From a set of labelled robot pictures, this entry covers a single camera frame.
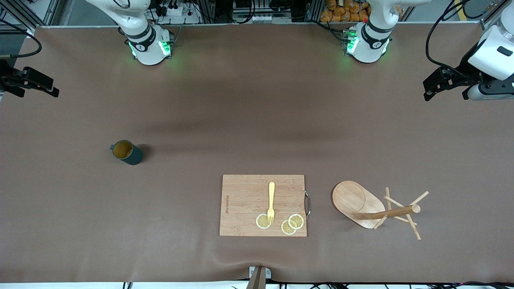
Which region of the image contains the dark teal cup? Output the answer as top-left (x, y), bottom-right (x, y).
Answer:
top-left (110, 140), bottom-right (144, 165)

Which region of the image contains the bag of orange snacks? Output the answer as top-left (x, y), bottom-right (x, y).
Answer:
top-left (320, 0), bottom-right (372, 23)

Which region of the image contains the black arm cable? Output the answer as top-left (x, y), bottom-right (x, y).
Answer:
top-left (0, 18), bottom-right (43, 59)
top-left (425, 0), bottom-right (498, 77)

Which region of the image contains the white electronics box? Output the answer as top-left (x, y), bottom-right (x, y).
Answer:
top-left (232, 0), bottom-right (294, 24)

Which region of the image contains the wooden mug tree rack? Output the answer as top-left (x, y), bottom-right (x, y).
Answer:
top-left (332, 180), bottom-right (429, 241)

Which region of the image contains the aluminium frame rail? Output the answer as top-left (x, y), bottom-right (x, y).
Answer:
top-left (0, 0), bottom-right (61, 37)
top-left (480, 0), bottom-right (508, 31)

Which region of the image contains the yellow fork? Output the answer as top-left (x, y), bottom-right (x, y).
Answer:
top-left (267, 182), bottom-right (276, 224)

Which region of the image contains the brown table mat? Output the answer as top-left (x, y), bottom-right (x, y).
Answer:
top-left (0, 22), bottom-right (514, 284)

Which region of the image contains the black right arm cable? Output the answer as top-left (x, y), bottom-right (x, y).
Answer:
top-left (0, 18), bottom-right (43, 59)

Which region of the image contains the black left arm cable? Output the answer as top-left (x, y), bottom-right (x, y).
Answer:
top-left (425, 0), bottom-right (498, 77)

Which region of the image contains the metal table edge bracket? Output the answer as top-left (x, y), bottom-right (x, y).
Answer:
top-left (247, 266), bottom-right (272, 289)

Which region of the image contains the wooden cutting board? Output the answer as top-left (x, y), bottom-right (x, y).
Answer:
top-left (219, 174), bottom-right (312, 237)

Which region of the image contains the white power strip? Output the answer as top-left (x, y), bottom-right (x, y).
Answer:
top-left (155, 0), bottom-right (201, 24)

